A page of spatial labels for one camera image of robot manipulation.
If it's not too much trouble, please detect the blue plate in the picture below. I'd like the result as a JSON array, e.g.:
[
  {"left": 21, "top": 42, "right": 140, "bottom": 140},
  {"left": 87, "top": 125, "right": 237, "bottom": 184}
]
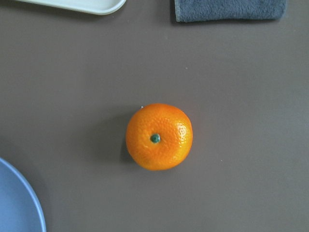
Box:
[{"left": 0, "top": 159, "right": 46, "bottom": 232}]

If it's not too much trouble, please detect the cream rabbit tray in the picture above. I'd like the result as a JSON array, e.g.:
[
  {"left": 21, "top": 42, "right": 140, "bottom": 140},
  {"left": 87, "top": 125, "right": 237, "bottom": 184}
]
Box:
[{"left": 20, "top": 0, "right": 126, "bottom": 15}]

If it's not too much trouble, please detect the orange mandarin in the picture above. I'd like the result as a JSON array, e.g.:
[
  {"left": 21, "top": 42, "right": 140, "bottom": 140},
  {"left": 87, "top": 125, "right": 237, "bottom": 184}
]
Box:
[{"left": 126, "top": 103, "right": 193, "bottom": 171}]

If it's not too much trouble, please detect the grey folded cloth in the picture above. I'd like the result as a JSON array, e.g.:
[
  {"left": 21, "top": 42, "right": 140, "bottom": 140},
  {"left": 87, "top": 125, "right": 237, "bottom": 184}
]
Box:
[{"left": 174, "top": 0, "right": 287, "bottom": 22}]

